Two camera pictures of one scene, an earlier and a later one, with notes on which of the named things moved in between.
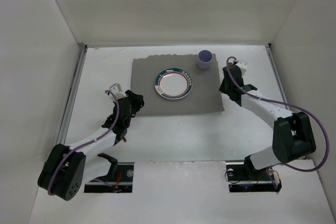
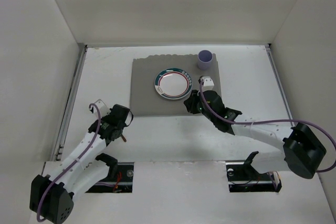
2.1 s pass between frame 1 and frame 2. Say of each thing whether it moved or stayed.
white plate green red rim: stayed
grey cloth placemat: stayed
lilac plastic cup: stayed
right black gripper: moved
